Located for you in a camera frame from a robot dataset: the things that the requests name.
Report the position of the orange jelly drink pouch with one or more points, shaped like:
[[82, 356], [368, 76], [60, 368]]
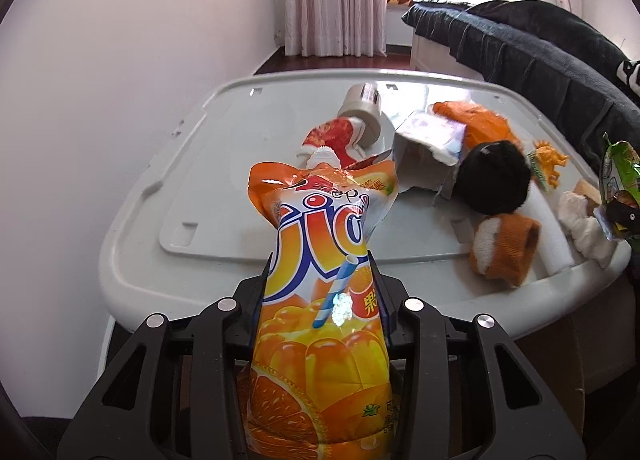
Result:
[[318, 385]]

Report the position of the cardboard box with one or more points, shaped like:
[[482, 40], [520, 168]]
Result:
[[590, 359]]

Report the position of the beige cylindrical bottle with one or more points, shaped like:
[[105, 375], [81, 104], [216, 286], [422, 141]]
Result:
[[362, 101]]

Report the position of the orange toy dinosaur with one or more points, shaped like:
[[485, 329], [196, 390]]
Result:
[[543, 160]]

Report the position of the white plastic bin lid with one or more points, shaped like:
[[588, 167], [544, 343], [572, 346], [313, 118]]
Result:
[[226, 199]]

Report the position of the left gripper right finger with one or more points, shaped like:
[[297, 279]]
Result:
[[467, 390]]

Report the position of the black sock ball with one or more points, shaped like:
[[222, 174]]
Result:
[[493, 179]]

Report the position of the black white logo pillow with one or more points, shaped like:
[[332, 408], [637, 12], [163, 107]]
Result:
[[628, 72]]

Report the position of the orange brown sock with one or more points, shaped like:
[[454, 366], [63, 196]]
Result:
[[503, 247]]

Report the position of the red white wrapper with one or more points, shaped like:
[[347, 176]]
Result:
[[338, 140]]

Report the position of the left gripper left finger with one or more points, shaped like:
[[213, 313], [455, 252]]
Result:
[[170, 392]]

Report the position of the white bed frame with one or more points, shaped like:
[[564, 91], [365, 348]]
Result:
[[430, 56]]

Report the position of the orange plastic bag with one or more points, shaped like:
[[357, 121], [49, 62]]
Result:
[[482, 125]]

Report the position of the green snack bag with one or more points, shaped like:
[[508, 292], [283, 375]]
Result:
[[619, 190]]

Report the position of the torn blue white carton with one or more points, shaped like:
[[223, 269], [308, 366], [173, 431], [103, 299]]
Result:
[[427, 151]]

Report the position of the white foam tube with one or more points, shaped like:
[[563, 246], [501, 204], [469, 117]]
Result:
[[553, 247]]

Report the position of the white knotted tissue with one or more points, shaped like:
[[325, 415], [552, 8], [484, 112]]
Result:
[[584, 229]]

